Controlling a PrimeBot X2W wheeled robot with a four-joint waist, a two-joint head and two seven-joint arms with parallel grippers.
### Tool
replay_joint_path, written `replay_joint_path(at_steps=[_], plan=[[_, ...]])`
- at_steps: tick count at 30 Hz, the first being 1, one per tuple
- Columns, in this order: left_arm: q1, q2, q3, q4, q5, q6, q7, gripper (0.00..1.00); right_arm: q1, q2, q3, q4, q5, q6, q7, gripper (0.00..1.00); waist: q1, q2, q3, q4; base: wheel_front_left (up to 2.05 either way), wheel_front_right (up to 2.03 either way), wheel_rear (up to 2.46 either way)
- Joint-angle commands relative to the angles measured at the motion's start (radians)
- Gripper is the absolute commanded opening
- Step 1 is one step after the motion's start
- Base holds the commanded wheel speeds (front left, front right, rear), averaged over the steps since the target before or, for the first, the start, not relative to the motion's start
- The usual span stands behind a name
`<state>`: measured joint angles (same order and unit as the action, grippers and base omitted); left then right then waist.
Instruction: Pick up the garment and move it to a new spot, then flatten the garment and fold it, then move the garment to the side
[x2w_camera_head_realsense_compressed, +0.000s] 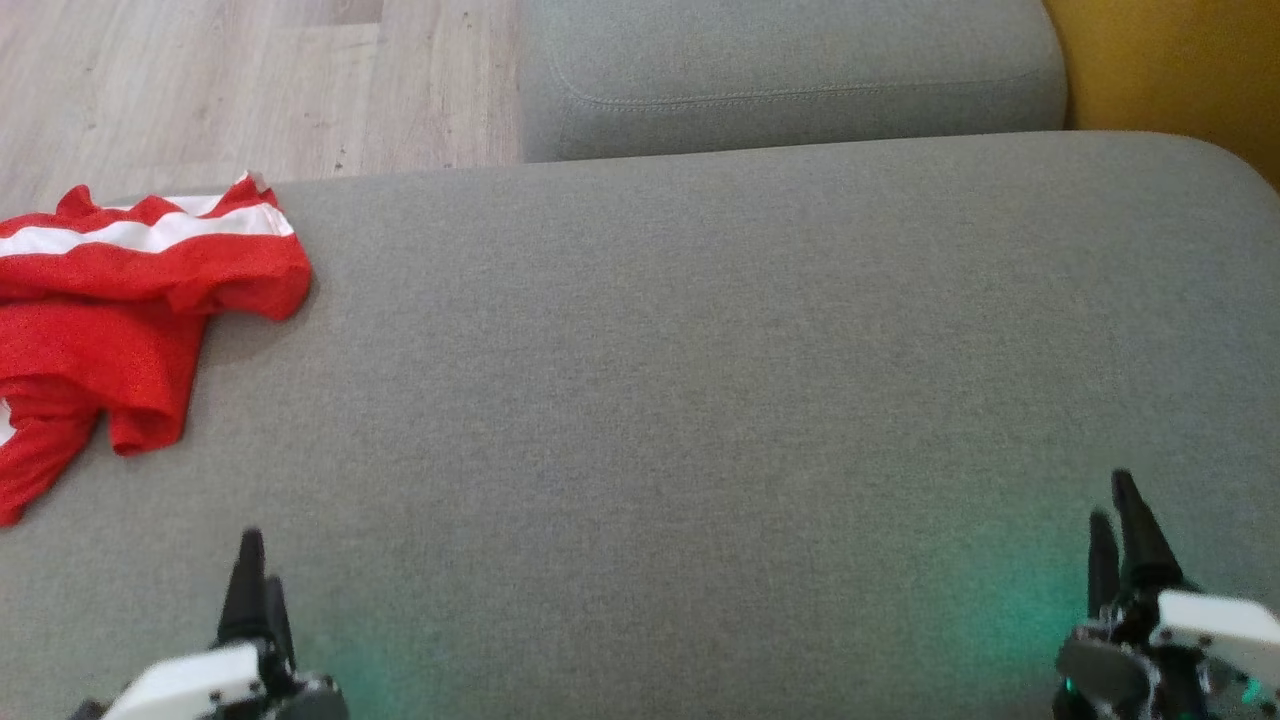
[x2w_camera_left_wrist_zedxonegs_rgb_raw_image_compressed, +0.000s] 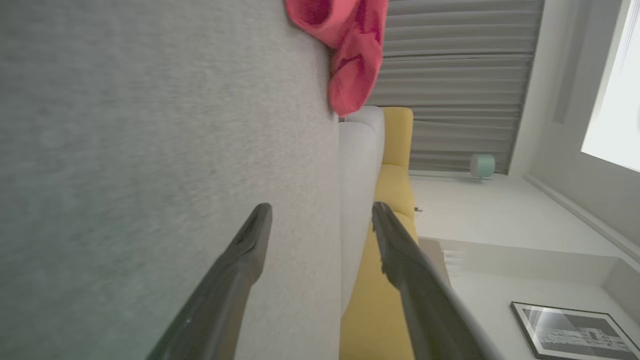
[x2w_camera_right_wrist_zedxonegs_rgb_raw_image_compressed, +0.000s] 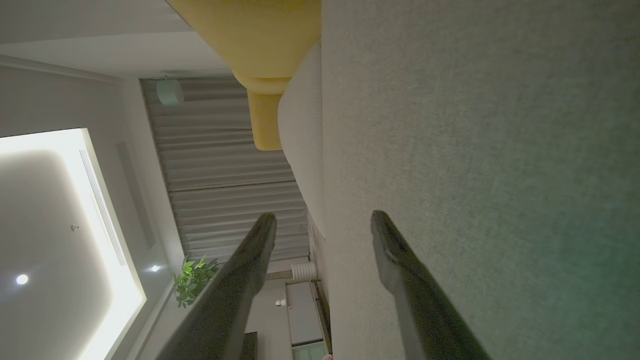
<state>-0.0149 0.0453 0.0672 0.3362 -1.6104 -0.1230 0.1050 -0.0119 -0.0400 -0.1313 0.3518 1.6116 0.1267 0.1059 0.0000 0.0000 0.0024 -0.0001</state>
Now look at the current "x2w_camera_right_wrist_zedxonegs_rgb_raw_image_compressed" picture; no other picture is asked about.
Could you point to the large grey sofa ottoman cushion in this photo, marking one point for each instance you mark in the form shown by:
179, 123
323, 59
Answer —
500, 125

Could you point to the green potted plant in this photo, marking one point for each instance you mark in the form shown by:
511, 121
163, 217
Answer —
192, 282

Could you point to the pale green round lamp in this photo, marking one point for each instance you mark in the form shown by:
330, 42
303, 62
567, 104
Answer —
170, 92

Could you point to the white cabinet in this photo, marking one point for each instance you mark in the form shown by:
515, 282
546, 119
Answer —
304, 312

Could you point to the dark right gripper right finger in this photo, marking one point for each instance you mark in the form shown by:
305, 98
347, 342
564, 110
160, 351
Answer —
420, 300

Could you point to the grey pleated curtain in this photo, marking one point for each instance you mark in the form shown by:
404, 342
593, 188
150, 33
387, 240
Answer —
220, 165

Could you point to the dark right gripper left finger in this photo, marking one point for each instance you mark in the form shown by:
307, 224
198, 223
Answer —
225, 300

